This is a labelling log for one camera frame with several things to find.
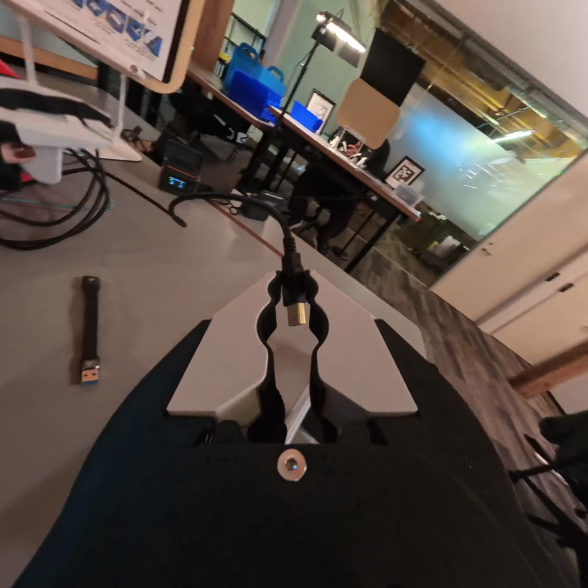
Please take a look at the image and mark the black office chair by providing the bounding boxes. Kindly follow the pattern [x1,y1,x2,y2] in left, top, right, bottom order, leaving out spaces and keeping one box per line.
[507,411,588,570]

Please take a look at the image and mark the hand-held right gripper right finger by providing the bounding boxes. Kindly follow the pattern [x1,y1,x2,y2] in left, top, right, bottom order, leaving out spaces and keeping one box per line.
[304,270,419,428]

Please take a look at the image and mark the small blue bin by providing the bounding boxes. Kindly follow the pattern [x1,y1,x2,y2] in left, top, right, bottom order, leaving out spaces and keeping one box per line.
[292,100,324,134]

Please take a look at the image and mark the blue storage tote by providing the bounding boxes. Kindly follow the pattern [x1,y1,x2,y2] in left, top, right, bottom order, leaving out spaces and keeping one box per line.
[223,43,288,125]

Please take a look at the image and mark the white door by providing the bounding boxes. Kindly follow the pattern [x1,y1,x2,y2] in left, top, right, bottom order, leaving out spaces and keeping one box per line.
[429,154,588,322]
[478,250,588,366]

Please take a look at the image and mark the glass office partition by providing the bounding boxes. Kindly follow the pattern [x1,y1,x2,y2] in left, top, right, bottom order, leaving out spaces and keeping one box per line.
[381,0,588,276]

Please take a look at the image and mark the thin black usb cable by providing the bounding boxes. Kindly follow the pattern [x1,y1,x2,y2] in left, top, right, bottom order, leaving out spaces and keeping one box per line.
[0,149,113,251]

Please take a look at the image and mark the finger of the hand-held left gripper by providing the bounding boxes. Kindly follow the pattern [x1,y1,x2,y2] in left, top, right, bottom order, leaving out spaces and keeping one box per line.
[14,112,116,184]
[0,73,113,127]

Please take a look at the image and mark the thick black usb cable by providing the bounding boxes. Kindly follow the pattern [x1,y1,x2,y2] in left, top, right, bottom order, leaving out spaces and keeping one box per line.
[168,192,314,328]

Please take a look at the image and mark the wooden post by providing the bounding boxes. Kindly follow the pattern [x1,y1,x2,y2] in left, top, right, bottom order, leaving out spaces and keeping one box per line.
[509,341,588,399]

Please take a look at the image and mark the instruction board on white stand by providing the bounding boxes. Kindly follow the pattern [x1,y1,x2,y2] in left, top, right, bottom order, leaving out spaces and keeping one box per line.
[0,0,205,162]

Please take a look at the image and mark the white framed picture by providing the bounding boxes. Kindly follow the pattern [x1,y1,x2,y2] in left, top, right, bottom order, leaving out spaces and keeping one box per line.
[305,89,336,131]

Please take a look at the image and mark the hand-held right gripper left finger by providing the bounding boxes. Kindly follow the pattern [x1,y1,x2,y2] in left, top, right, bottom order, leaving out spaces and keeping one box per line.
[165,270,283,430]

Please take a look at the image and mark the wooden desk with black legs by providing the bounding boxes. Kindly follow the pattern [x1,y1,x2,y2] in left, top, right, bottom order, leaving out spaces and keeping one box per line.
[186,60,278,194]
[269,106,421,274]

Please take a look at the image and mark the studio light on stand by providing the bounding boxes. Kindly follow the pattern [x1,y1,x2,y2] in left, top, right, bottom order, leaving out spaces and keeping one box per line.
[257,9,368,194]

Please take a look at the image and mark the framed tag sign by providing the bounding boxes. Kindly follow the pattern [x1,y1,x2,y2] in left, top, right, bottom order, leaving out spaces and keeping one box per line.
[385,156,425,190]

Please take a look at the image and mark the wooden board on white arm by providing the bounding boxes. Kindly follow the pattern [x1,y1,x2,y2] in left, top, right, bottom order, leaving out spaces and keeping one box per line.
[328,78,401,168]

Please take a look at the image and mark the person's left hand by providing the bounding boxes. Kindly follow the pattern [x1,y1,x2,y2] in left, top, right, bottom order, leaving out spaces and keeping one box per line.
[0,141,36,166]

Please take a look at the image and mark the black device with display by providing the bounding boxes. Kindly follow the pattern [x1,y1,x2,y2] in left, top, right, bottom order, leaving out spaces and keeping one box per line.
[158,140,204,194]

